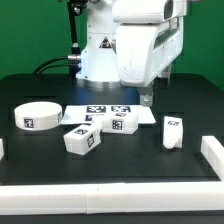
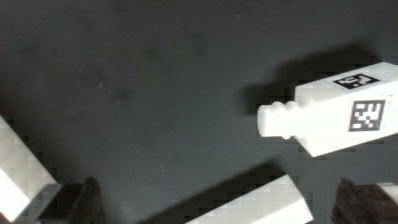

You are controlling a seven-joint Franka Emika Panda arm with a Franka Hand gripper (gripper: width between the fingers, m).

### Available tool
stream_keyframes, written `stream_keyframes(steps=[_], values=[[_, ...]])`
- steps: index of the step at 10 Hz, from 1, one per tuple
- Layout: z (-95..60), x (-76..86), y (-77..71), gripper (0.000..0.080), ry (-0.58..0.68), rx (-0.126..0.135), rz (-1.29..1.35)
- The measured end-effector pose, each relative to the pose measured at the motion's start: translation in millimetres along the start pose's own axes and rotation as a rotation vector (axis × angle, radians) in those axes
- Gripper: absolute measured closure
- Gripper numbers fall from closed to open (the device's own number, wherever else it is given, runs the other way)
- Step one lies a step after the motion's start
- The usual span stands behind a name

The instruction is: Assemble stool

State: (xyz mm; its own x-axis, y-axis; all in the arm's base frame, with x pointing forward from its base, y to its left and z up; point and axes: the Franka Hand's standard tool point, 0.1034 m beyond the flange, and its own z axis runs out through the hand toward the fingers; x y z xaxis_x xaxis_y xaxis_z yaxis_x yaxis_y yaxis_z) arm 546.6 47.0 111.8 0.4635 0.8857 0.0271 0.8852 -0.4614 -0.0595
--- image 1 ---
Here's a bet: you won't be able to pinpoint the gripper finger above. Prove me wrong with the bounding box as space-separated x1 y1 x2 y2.
158 65 172 79
138 84 154 107

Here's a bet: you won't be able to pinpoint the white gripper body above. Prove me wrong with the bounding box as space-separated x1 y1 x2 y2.
112 0 184 87

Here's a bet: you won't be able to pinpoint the white round stool seat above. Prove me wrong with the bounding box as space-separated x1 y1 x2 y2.
14 101 62 131

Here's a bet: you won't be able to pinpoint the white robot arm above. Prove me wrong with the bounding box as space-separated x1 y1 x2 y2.
77 0 187 107

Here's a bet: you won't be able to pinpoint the white marker sheet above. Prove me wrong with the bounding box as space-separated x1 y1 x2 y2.
61 105 156 125

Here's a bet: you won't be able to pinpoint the white right fence bar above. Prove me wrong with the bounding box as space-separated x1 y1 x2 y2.
201 136 224 182

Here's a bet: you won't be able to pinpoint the white fence bar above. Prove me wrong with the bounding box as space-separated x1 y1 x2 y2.
201 136 224 182
0 182 224 215

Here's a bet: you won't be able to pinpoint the white front fence bar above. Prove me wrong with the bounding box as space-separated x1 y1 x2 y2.
0 182 224 215

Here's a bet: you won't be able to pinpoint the white left fence piece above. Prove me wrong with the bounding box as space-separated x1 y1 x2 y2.
0 139 4 161

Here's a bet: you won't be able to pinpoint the black cables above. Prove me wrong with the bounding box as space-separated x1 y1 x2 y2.
32 56 83 76

